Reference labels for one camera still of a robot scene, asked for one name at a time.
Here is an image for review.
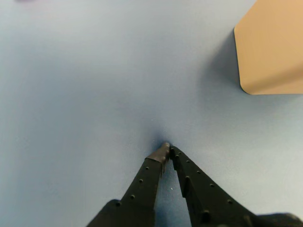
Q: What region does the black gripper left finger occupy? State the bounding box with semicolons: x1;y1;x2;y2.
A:
86;142;171;227

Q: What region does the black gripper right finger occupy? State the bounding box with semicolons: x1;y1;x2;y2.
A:
169;145;303;227

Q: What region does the beige metal box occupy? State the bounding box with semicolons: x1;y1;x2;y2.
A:
233;0;303;95

